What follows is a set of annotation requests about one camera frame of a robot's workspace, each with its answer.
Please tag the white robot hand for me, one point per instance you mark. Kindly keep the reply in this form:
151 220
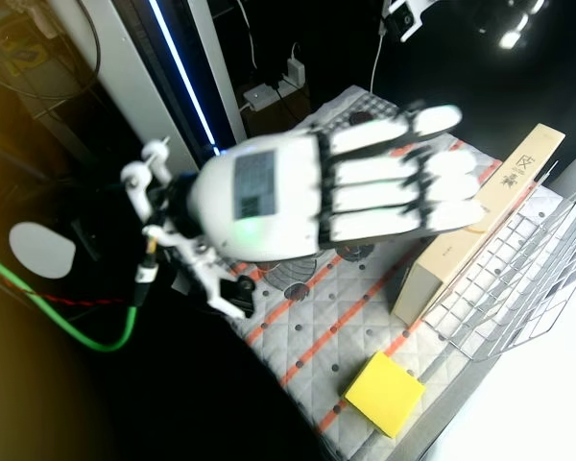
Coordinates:
269 211

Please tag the dark robot hand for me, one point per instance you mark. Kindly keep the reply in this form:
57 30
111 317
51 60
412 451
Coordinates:
511 38

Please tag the beige book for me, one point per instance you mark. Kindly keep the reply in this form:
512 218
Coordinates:
427 278

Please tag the brown box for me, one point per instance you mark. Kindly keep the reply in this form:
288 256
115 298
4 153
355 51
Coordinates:
278 120

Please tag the white power strip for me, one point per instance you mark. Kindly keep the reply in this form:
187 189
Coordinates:
264 95

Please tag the black round disc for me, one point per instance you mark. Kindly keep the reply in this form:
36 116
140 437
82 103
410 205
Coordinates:
361 117

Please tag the grey quilt with print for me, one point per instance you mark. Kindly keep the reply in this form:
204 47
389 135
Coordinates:
345 326

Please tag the white charger plug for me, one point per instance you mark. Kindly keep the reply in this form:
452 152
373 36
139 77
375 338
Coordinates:
296 67

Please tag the yellow sponge block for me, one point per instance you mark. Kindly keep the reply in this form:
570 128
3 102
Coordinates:
384 394

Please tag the white post with blue light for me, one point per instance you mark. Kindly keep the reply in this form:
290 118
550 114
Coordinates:
139 86

